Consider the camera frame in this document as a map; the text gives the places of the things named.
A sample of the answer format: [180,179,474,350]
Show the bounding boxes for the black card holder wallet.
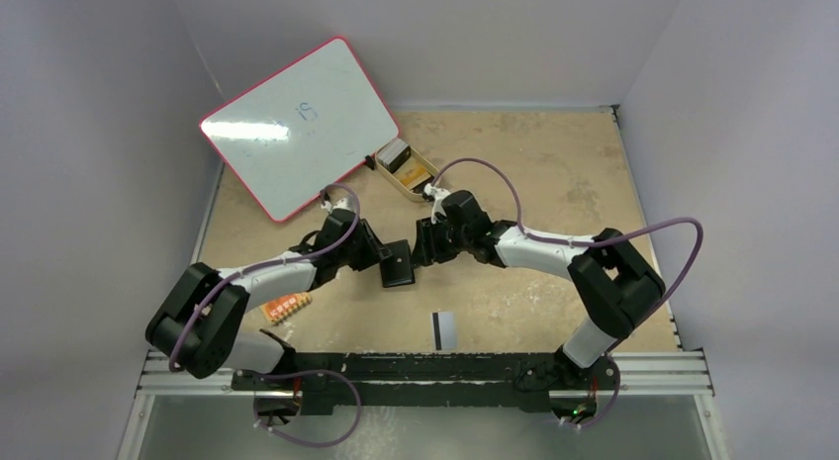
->
[379,239,416,289]

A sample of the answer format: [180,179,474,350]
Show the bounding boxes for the grey card with magnetic stripe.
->
[431,312,457,351]

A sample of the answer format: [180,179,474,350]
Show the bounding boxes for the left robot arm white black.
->
[144,209,390,390]

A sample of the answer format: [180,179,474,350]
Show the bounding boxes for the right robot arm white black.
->
[412,186,665,388]

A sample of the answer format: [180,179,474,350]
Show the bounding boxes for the beige oval card tray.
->
[372,138,439,203]

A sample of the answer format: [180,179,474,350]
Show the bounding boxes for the gold card in tray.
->
[395,160,433,190]

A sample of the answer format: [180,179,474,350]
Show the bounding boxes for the grey card stack in tray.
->
[375,138,412,173]

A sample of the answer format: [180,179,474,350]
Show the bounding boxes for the orange snack packet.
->
[259,292,312,325]

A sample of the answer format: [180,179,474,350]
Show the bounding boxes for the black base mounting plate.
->
[232,352,620,418]

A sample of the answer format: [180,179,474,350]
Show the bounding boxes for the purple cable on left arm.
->
[168,183,363,374]

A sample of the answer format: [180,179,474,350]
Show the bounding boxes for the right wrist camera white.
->
[422,183,450,225]

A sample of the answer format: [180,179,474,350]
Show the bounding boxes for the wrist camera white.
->
[321,196,358,213]
[422,183,450,225]

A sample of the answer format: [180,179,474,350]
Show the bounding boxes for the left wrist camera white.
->
[321,196,358,213]

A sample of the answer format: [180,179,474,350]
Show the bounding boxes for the white board with pink frame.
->
[199,37,400,223]

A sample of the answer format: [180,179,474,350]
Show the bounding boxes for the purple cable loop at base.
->
[251,370,364,450]

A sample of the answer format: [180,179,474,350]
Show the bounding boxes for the purple cable at right base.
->
[557,358,627,432]

